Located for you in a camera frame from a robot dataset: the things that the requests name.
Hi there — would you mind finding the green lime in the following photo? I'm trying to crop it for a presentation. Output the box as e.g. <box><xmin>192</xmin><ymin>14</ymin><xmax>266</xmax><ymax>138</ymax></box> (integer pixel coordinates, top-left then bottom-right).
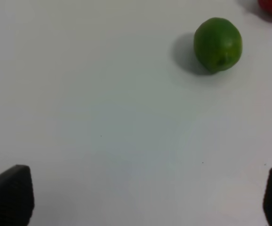
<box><xmin>193</xmin><ymin>17</ymin><xmax>243</xmax><ymax>74</ymax></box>

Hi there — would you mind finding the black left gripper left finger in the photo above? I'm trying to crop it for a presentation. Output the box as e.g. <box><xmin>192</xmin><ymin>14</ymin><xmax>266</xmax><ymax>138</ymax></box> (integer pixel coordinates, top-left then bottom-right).
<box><xmin>0</xmin><ymin>165</ymin><xmax>35</xmax><ymax>226</ymax></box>

